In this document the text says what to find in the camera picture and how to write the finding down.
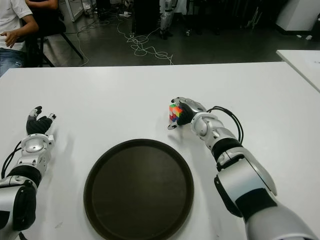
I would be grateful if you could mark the white cabinet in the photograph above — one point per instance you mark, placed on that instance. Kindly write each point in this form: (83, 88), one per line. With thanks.
(72, 10)

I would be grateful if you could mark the person in white shirt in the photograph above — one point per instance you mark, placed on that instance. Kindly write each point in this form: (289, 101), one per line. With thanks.
(10, 15)

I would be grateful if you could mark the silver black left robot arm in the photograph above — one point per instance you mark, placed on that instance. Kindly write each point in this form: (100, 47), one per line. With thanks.
(30, 150)

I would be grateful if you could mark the dark brown round plate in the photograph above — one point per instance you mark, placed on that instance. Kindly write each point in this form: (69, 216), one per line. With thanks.
(138, 190)

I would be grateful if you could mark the small white floor object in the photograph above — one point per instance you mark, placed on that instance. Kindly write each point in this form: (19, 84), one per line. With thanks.
(309, 37)

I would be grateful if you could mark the black chair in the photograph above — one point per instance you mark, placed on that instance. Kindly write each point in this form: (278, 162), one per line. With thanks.
(40, 47)

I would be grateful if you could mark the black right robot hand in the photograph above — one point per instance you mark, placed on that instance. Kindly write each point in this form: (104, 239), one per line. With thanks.
(190, 112)

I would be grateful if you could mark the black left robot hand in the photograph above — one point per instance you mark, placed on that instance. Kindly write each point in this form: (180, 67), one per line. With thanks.
(37, 126)

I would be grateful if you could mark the black cabinet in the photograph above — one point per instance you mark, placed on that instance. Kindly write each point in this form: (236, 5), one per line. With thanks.
(146, 15)

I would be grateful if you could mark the person in black shirt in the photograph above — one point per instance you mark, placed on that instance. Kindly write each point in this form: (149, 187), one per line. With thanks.
(47, 17)

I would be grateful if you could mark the silver humanoid robot legs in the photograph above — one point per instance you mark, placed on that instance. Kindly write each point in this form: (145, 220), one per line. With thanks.
(166, 17)

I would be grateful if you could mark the white machine housing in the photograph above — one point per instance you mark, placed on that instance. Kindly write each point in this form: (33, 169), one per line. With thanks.
(300, 15)

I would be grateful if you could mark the white power strip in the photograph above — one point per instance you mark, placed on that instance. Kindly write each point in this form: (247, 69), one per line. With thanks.
(125, 15)

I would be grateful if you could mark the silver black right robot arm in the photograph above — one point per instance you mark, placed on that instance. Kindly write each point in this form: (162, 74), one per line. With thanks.
(247, 172)

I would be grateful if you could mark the white side table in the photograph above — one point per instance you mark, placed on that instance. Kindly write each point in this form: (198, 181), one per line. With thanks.
(302, 60)

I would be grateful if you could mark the multicoloured Rubik's cube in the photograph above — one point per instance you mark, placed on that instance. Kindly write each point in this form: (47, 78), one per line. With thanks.
(175, 112)

